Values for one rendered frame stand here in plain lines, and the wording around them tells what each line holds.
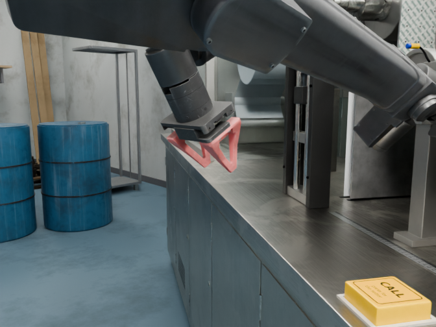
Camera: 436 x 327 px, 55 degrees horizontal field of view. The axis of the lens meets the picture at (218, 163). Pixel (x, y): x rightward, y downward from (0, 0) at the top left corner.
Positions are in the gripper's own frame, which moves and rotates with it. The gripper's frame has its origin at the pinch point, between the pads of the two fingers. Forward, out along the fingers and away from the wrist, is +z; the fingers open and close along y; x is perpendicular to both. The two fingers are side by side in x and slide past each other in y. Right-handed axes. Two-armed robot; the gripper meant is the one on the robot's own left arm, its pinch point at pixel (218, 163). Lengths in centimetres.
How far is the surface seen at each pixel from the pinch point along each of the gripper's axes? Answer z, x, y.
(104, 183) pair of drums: 119, -75, 286
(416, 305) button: 12.2, 3.9, -30.0
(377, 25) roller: 0, -51, -1
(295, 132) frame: 18.0, -34.6, 15.4
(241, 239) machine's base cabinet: 32.6, -10.3, 19.5
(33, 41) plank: 17, -212, 643
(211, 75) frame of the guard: 15, -61, 70
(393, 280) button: 13.8, 0.6, -25.6
